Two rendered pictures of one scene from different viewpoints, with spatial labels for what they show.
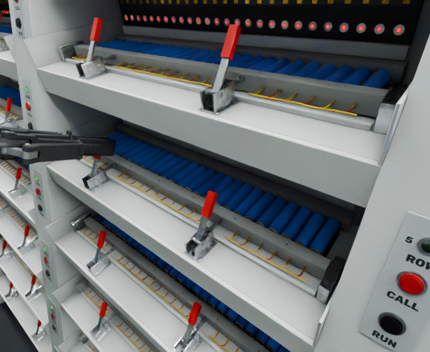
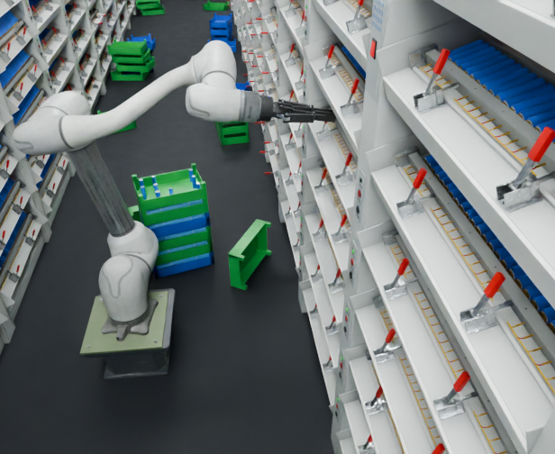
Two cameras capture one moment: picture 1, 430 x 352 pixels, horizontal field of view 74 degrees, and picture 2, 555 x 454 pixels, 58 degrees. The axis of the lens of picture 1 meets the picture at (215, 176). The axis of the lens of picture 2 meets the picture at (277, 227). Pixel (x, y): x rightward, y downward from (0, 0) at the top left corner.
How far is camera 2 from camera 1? 1.04 m
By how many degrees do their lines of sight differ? 43
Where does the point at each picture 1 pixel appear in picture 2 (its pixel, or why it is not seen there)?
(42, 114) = (309, 88)
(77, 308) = (313, 221)
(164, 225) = (338, 167)
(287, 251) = not seen: hidden behind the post
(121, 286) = (326, 204)
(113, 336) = (323, 242)
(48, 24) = (319, 34)
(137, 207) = (333, 156)
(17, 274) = (293, 196)
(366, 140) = not seen: hidden behind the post
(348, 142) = not seen: hidden behind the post
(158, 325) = (332, 227)
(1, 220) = (291, 151)
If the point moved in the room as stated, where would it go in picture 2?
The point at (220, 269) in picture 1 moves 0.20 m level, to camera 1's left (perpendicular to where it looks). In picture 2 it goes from (344, 192) to (291, 165)
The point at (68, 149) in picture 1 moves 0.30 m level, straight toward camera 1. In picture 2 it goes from (304, 117) to (273, 166)
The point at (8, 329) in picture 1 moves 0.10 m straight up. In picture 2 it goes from (283, 241) to (283, 226)
